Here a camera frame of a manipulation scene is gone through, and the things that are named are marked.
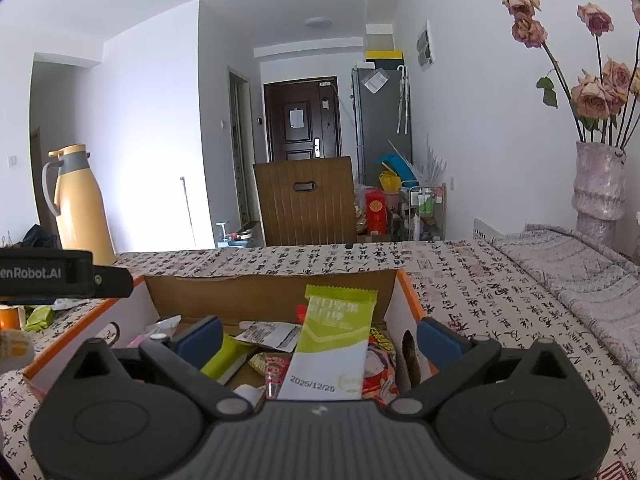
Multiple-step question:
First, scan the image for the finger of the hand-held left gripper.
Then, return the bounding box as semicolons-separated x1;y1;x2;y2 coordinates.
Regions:
92;266;134;299

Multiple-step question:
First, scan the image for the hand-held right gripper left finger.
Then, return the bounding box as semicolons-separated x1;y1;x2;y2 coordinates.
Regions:
65;316;253;421

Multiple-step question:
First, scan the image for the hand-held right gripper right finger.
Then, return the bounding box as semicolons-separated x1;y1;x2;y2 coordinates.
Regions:
385;316;576;421

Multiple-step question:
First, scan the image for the long green snack packet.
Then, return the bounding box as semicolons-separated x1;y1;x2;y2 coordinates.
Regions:
200;332;257;387

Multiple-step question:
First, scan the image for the grey snack packet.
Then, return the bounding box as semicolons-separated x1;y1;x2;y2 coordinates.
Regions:
144;315;182;341

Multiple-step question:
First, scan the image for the red cardboard box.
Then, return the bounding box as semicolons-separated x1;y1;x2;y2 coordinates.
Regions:
22;268;440;411

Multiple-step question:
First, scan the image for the red snack packet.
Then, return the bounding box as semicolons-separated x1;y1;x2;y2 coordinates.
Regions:
250;327;401;407

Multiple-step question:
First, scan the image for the white lime-topped snack packet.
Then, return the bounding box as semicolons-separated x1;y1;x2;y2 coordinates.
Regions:
275;284;377;402

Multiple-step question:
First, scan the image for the black bag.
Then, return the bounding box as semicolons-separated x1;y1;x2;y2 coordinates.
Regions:
22;224;58;250

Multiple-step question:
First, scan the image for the small lime packet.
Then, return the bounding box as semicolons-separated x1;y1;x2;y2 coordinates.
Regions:
25;307;55;333

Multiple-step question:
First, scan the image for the yellow thermos jug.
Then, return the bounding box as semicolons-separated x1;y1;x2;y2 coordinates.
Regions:
41;144;118;267

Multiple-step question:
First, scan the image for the thin white pole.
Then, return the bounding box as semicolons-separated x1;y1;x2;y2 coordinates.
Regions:
180;176;197;248

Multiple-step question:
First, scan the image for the red gift box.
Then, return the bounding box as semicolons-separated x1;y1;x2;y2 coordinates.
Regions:
365;189;388;236

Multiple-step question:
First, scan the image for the folded grey quilt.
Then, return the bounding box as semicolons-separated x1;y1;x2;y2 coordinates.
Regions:
492;223;640;361

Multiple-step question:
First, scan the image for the blue plastic dustpan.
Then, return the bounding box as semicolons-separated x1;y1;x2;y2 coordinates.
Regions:
377;154;418;181

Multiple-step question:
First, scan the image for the pale dried reed bundle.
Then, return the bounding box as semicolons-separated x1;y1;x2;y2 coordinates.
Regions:
425;134;448;186

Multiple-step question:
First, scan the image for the grey interior door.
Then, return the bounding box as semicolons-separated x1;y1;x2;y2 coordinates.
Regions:
229;67;251;226

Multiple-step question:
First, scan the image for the pink ribbed vase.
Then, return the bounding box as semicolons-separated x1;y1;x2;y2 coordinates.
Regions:
571;141;627;248

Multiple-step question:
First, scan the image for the grey refrigerator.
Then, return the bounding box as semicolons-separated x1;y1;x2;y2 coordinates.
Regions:
351;63;413;188

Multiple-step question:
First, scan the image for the dark brown entrance door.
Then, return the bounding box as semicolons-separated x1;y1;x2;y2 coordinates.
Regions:
263;76;342;162

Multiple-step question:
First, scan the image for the white folded umbrella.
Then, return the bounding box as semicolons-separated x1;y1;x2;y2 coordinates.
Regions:
396;65;410;133

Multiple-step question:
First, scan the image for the bunch of dried pink roses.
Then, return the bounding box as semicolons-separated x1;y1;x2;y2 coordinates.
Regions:
502;0;640;148

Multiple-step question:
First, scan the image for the white box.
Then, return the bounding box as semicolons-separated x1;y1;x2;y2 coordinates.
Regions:
366;23;396;52

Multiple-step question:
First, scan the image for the wire rack with bottles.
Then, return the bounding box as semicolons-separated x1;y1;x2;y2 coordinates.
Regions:
397;186;446;241

